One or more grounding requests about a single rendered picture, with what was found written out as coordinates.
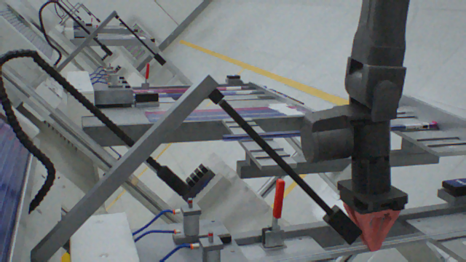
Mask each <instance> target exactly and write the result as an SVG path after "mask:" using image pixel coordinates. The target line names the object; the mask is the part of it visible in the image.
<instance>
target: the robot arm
mask: <svg viewBox="0 0 466 262"><path fill-rule="evenodd" d="M409 4H410V0H363V3H362V7H361V11H360V19H359V22H358V28H357V31H356V32H355V35H354V39H353V42H352V51H351V56H348V57H347V67H346V72H345V77H344V88H345V91H346V93H347V94H348V95H349V105H342V106H333V108H330V109H326V110H322V111H316V112H312V113H310V112H308V113H306V114H305V115H304V117H303V125H302V127H301V132H300V141H301V150H302V153H303V155H304V158H305V159H306V161H307V162H308V163H315V162H324V161H330V160H335V159H346V158H349V157H350V156H351V176H352V178H350V179H346V180H338V181H337V190H339V199H340V200H341V201H343V207H344V209H345V210H346V212H347V214H348V216H349V217H350V218H351V219H352V220H353V221H354V222H355V223H356V224H357V225H358V227H359V228H360V229H361V230H362V231H363V233H362V234H361V235H360V239H361V241H362V242H366V243H367V245H368V248H369V250H370V251H371V252H376V251H380V248H381V246H382V244H383V242H384V240H385V237H386V236H387V233H388V231H389V230H390V228H391V227H392V225H393V223H394V222H395V220H396V219H397V217H398V216H399V215H400V213H401V210H405V208H406V204H407V203H408V194H407V193H406V192H404V191H402V190H400V189H399V188H396V187H394V186H393V185H391V120H394V119H397V113H398V109H399V102H400V99H401V98H402V95H403V88H404V84H405V79H406V67H404V66H403V60H404V55H405V51H406V38H405V36H406V23H407V17H408V8H409ZM384 216H385V218H384V221H383V224H382V227H381V229H380V232H379V228H380V226H381V222H382V219H383V217H384ZM371 219H372V224H371V228H370V225H369V223H370V221H371ZM378 233H379V235H378ZM377 235H378V237H377ZM374 240H376V241H375V242H374Z"/></svg>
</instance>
